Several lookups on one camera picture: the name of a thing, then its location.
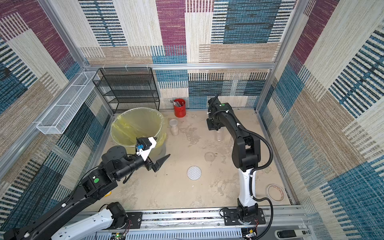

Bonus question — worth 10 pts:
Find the clear medium jar lid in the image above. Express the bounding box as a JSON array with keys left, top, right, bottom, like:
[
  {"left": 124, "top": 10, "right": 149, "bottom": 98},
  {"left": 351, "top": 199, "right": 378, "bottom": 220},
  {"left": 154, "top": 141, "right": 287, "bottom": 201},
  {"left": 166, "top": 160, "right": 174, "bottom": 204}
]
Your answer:
[{"left": 205, "top": 152, "right": 216, "bottom": 163}]

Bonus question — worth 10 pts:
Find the patterned white jar lid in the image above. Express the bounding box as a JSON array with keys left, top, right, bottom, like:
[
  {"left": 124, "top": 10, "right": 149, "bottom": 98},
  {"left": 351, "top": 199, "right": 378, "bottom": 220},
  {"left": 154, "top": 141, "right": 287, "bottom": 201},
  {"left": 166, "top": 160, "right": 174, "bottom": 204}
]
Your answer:
[{"left": 187, "top": 166, "right": 202, "bottom": 181}]

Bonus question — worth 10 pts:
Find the small plastic jar with rice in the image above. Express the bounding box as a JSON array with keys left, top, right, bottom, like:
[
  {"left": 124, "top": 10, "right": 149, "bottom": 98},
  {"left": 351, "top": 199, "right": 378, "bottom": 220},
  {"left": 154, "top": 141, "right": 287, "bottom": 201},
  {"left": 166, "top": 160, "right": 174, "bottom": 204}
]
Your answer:
[{"left": 169, "top": 119, "right": 179, "bottom": 136}]

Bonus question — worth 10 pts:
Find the grey bin with yellow bag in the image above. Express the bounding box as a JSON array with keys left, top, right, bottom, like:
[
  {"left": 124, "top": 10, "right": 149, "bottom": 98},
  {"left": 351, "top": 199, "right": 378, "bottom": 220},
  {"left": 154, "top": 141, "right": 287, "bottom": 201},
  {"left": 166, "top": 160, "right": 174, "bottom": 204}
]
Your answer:
[{"left": 111, "top": 108, "right": 167, "bottom": 160}]

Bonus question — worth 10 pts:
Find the medium plastic jar with rice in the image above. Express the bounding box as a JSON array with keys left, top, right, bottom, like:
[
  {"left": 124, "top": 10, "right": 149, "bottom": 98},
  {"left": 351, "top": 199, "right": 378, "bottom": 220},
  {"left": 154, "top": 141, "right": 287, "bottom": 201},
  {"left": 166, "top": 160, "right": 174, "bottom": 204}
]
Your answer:
[{"left": 215, "top": 128, "right": 225, "bottom": 142}]

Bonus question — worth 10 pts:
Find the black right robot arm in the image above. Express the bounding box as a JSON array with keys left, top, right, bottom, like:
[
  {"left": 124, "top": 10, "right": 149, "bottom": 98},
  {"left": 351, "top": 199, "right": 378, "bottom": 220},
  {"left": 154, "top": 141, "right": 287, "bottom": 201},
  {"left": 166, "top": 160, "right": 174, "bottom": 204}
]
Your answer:
[{"left": 207, "top": 95, "right": 273, "bottom": 224}]

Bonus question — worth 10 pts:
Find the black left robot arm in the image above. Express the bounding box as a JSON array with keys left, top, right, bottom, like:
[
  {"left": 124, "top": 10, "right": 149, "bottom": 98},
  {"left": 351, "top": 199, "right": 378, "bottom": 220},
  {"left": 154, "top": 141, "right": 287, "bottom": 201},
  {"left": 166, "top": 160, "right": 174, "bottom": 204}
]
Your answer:
[{"left": 4, "top": 146, "right": 171, "bottom": 240}]

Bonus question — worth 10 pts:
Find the red cup with utensils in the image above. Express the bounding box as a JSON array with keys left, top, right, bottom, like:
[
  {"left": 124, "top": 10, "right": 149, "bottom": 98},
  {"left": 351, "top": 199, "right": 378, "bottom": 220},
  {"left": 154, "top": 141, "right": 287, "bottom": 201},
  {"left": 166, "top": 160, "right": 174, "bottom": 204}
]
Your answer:
[{"left": 170, "top": 99, "right": 187, "bottom": 118}]

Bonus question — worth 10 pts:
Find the roll of tape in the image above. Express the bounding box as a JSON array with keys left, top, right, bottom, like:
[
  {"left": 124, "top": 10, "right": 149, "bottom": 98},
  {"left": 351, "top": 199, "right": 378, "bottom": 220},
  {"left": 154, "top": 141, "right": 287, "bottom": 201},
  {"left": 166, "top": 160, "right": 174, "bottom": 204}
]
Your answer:
[{"left": 266, "top": 184, "right": 285, "bottom": 203}]

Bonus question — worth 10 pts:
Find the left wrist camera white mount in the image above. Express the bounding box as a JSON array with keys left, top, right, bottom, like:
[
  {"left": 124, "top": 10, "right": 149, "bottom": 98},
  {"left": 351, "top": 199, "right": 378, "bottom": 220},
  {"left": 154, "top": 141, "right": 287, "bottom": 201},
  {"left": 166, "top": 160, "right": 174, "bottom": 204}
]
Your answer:
[{"left": 136, "top": 137, "right": 157, "bottom": 161}]

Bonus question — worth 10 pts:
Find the black wire shelf rack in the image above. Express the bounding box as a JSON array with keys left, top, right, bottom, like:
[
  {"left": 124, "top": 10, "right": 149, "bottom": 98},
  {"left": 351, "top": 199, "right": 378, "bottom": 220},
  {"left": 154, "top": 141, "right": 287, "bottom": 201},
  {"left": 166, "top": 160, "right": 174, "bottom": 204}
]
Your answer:
[{"left": 93, "top": 67, "right": 160, "bottom": 114}]

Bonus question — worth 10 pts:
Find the white mesh wall basket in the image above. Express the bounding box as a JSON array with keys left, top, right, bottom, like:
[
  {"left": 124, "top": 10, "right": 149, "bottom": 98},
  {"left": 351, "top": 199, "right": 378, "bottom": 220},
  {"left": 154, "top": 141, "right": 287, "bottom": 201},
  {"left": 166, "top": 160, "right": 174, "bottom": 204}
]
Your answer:
[{"left": 37, "top": 72, "right": 96, "bottom": 135}]

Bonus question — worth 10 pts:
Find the aluminium mounting rail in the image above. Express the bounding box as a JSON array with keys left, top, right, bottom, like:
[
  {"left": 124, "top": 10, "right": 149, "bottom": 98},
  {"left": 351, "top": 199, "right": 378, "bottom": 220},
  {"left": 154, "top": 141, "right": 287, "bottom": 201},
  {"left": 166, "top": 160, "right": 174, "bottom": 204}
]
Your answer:
[{"left": 50, "top": 204, "right": 316, "bottom": 240}]

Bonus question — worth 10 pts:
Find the black device on rail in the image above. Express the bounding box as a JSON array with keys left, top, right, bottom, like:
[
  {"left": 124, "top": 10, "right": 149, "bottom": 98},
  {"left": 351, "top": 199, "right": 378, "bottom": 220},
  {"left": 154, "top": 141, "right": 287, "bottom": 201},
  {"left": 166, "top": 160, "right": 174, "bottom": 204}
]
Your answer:
[{"left": 275, "top": 229, "right": 312, "bottom": 240}]

